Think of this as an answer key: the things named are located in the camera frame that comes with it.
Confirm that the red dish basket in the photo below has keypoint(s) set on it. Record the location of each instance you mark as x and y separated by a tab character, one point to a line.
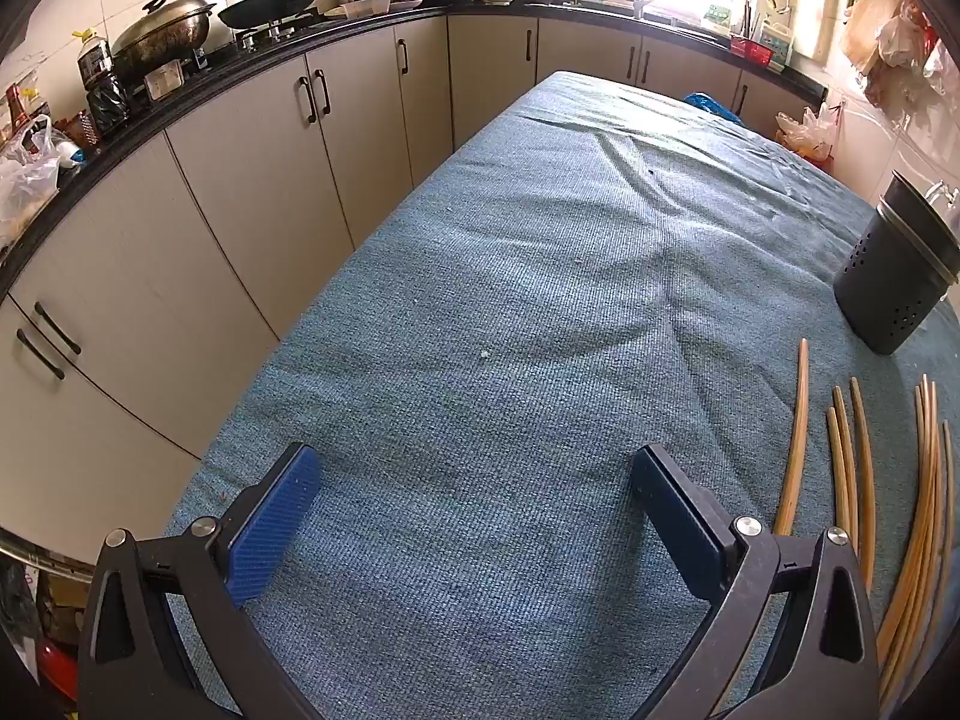
752	50

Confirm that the white tray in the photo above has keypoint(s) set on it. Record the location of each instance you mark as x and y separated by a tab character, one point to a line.
367	7

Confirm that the blue plastic bag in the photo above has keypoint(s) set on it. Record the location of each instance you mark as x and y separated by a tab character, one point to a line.
709	105

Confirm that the small clear box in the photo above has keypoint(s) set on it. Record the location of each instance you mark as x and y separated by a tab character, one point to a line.
163	81

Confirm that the gas stove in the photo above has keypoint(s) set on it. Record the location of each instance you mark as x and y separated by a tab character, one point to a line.
274	34

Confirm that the beige kitchen cabinets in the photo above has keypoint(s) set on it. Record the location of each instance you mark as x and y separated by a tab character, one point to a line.
247	187

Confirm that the dark grey chopstick holder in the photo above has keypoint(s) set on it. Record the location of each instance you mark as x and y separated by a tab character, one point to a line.
892	277

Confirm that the blue table cloth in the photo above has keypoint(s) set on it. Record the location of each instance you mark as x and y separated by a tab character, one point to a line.
525	315

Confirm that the wok with metal lid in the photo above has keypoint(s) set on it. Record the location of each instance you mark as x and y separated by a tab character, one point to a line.
161	26

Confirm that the hanging plastic bags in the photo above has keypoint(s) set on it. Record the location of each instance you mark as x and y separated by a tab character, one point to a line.
892	30

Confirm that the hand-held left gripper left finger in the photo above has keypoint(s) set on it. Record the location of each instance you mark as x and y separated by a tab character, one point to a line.
274	525

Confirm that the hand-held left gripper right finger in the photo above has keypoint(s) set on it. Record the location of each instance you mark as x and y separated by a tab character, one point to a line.
679	517

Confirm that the cooking oil bottle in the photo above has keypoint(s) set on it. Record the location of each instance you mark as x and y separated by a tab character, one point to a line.
94	60

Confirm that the clear plastic bag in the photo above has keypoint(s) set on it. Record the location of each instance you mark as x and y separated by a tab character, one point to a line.
804	127

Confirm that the black kitchen countertop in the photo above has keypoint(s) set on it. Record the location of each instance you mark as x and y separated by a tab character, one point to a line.
180	101

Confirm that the white plastic bag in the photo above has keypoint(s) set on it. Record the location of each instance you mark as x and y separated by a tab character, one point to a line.
26	180

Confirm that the dark patterned jar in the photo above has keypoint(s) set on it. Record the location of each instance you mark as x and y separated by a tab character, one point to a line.
109	109

